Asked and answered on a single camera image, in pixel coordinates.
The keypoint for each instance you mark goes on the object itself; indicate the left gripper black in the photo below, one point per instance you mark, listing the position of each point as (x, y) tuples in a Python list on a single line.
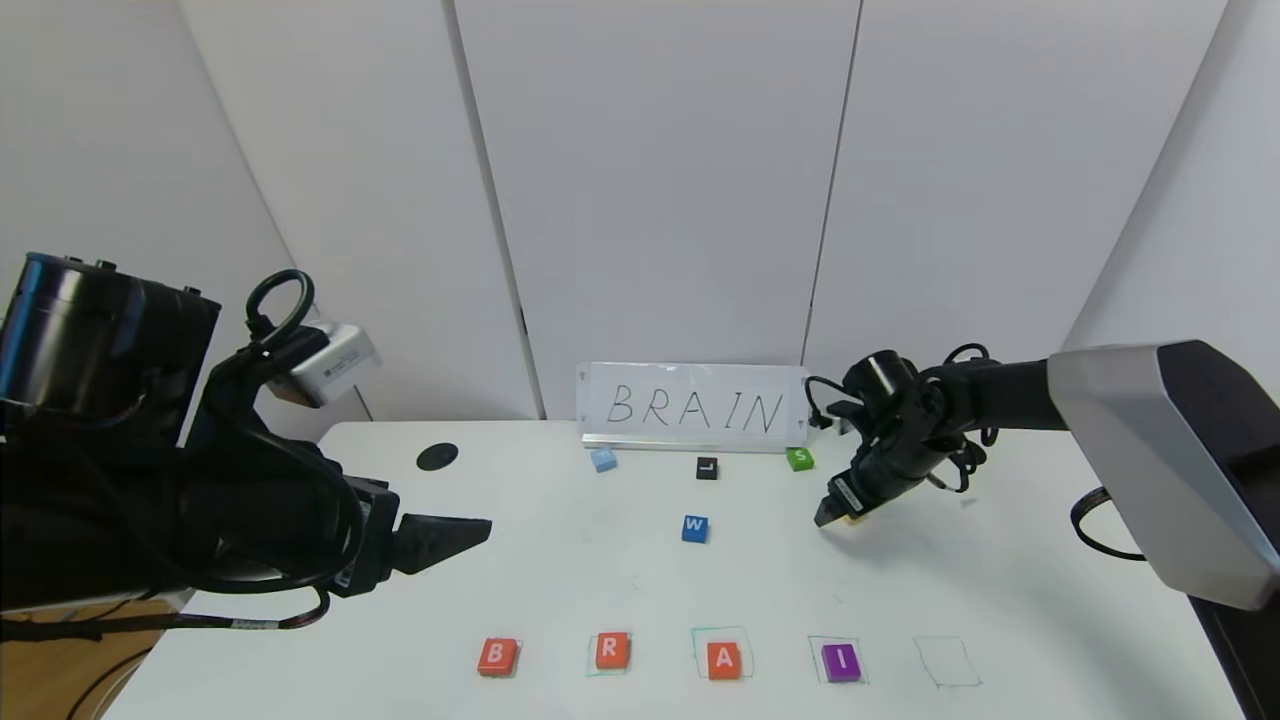
[(374, 538)]

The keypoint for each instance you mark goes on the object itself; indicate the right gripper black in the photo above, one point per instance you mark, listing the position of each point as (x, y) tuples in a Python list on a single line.
[(846, 494)]

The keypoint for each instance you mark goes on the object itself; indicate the orange R letter block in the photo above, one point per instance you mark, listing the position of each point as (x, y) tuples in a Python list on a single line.
[(612, 650)]

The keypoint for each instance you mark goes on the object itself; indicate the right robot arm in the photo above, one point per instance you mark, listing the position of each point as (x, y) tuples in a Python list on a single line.
[(1150, 440)]

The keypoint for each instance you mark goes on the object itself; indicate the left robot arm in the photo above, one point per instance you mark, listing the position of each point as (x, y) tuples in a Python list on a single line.
[(100, 480)]

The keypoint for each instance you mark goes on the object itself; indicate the green S letter block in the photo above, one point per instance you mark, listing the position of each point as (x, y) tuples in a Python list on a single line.
[(799, 459)]

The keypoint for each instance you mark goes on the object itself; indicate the black round table grommet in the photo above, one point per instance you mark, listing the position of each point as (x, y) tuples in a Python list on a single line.
[(438, 457)]

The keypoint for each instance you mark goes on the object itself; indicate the black L letter block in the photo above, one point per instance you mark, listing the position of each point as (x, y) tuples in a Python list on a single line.
[(707, 469)]

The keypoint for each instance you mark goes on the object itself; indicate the orange B letter block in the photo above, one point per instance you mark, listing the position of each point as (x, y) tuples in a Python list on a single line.
[(498, 657)]

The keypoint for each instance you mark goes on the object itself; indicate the blue W letter block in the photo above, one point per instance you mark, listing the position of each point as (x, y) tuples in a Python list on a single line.
[(695, 529)]

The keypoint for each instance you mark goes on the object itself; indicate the purple I letter block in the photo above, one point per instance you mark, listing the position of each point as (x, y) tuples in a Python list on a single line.
[(841, 662)]

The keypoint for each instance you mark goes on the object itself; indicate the white BRAIN sign board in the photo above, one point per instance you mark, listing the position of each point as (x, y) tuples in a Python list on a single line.
[(692, 408)]

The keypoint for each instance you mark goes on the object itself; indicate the orange A letter block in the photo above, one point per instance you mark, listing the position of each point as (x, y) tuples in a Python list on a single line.
[(724, 660)]

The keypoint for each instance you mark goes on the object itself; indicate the light blue letter block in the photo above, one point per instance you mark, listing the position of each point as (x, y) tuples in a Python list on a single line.
[(603, 460)]

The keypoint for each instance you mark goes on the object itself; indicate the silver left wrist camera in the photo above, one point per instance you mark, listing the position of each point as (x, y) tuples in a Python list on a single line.
[(330, 365)]

